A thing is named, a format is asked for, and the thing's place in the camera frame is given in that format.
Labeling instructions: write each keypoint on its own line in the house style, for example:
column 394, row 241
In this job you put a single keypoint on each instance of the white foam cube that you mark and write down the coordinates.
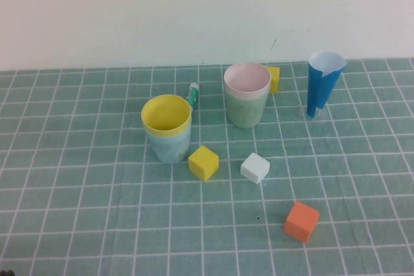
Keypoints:
column 255, row 167

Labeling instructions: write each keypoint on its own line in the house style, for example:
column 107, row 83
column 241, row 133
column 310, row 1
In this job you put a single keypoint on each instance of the yellow plastic cup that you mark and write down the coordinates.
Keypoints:
column 161, row 117

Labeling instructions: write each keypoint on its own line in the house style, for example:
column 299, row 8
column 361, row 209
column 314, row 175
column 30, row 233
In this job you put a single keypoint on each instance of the blue paper cone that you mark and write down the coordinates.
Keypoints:
column 315, row 95

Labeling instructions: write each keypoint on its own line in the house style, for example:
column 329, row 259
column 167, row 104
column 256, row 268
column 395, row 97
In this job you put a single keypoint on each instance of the green plastic cup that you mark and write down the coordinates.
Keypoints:
column 246, row 112

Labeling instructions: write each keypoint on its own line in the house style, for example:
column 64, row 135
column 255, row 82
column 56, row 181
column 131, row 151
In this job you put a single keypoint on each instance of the green grid tablecloth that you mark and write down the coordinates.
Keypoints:
column 97, row 224

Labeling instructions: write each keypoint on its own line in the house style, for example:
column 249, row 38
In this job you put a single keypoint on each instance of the light blue plastic cup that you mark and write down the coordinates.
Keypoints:
column 168, row 151

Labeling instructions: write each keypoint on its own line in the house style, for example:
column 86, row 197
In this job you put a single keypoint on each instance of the green white glue stick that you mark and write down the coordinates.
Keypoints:
column 194, row 93

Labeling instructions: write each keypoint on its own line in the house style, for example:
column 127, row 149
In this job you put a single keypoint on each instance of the yellow foam cube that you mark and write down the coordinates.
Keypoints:
column 275, row 79
column 203, row 163

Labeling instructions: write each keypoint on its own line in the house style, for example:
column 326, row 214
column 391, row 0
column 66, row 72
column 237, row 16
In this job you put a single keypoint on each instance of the pink plastic cup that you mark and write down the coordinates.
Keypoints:
column 246, row 79

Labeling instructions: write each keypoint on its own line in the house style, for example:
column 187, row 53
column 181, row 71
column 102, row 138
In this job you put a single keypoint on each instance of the orange foam cube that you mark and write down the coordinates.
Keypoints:
column 302, row 221

